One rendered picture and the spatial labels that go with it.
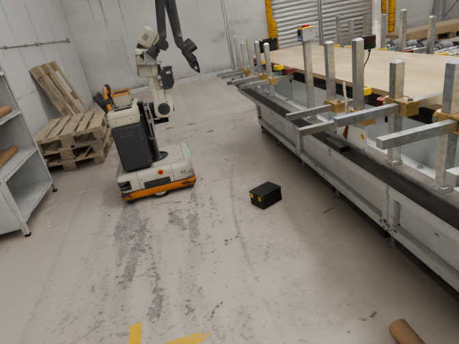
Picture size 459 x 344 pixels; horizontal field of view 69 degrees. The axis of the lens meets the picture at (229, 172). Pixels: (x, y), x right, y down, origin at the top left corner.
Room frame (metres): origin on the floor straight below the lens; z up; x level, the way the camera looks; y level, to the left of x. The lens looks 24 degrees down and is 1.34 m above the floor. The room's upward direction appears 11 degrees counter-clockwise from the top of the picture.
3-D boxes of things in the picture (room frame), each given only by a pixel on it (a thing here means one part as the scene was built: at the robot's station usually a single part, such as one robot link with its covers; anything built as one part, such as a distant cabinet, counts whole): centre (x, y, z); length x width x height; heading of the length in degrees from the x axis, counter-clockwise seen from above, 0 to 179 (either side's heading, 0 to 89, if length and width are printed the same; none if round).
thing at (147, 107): (3.07, 0.52, 0.68); 0.28 x 0.27 x 0.25; 8
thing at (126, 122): (2.98, 0.77, 0.59); 0.55 x 0.34 x 0.83; 8
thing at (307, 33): (1.94, -0.55, 1.18); 0.07 x 0.07 x 0.08; 8
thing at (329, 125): (1.38, -0.54, 0.84); 0.43 x 0.03 x 0.04; 98
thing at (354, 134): (1.46, -0.59, 0.75); 0.26 x 0.01 x 0.10; 8
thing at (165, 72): (3.03, 0.39, 0.99); 0.28 x 0.16 x 0.22; 8
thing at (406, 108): (1.16, -0.66, 0.95); 0.14 x 0.06 x 0.05; 8
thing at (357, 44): (1.43, -0.62, 0.93); 0.04 x 0.04 x 0.48; 8
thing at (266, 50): (2.67, -0.45, 0.88); 0.04 x 0.04 x 0.48; 8
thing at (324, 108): (1.64, -0.55, 0.84); 0.43 x 0.03 x 0.04; 98
